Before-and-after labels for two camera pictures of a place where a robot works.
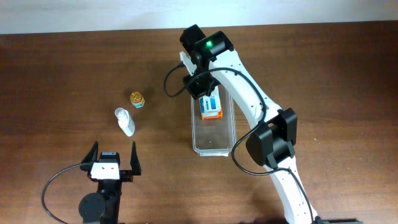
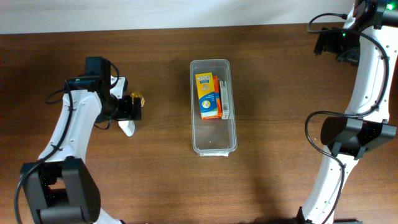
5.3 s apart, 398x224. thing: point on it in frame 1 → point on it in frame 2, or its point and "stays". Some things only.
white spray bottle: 125,121 stays
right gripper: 196,90 → 330,46
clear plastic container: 215,137 stays
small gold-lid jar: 137,99 stays
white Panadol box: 211,104 → 224,89
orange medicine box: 219,116 → 216,86
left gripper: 127,175 → 127,113
